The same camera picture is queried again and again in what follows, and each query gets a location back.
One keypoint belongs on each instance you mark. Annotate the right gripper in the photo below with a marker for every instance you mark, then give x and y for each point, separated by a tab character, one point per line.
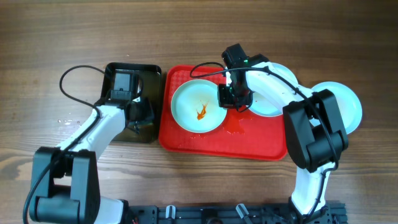
225	101

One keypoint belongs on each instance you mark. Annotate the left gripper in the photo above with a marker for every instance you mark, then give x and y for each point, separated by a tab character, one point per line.
148	112

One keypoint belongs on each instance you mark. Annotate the light blue plate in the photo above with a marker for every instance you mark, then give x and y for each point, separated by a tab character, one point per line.
263	107
348	103
195	106

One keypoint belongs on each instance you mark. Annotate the light blue plate bottom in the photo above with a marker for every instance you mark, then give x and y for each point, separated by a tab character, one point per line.
348	103

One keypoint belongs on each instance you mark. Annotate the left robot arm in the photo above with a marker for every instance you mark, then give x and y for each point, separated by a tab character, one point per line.
65	185

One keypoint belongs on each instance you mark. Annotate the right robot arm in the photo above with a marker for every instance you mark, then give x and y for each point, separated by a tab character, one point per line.
314	131

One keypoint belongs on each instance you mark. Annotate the black water tray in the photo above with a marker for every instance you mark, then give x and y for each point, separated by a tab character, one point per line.
150	86

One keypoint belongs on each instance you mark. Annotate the red plastic serving tray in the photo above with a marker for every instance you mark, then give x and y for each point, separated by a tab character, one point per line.
244	135

